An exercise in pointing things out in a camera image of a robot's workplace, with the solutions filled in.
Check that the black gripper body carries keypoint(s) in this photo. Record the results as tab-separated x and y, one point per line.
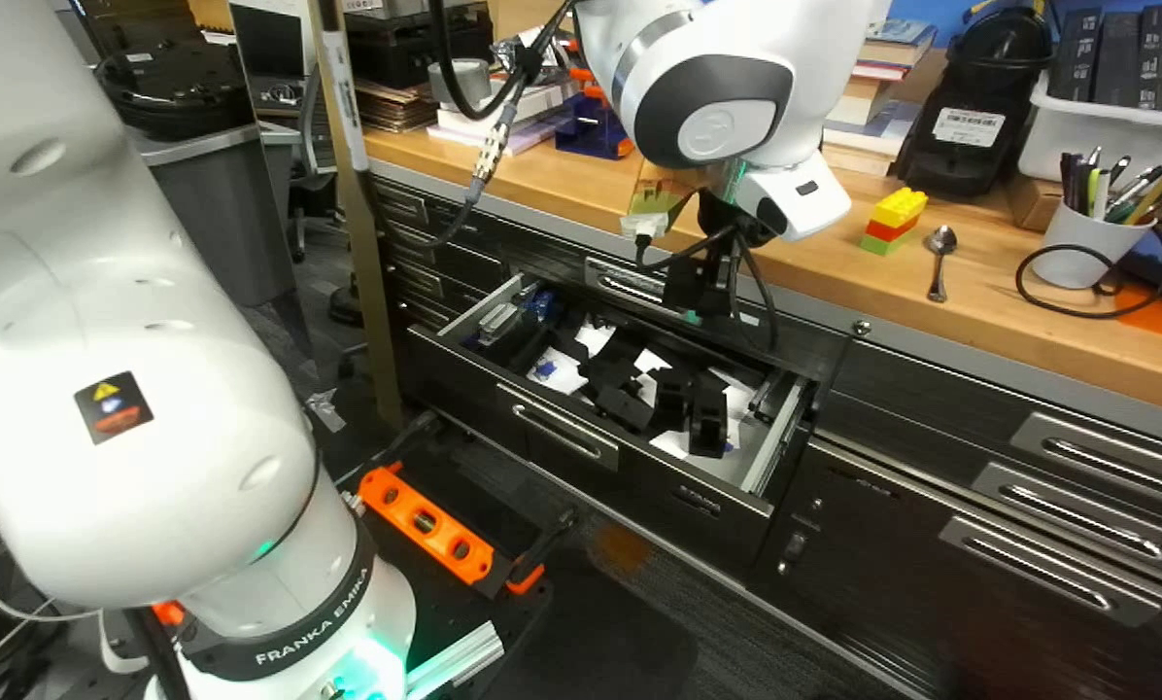
702	281

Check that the black metal drawer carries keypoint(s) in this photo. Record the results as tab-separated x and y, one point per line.
712	508

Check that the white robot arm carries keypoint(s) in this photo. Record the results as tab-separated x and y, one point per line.
149	442

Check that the colourful toy block stack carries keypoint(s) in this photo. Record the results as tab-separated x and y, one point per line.
891	220

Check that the metal spoon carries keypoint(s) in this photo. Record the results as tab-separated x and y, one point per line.
942	245

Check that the black label maker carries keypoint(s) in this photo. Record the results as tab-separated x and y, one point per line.
975	112

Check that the white pen cup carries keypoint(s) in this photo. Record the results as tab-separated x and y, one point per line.
1081	251

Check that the orange spirit level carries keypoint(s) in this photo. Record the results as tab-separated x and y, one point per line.
444	539

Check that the white storage bin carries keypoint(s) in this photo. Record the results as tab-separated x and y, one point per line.
1081	124

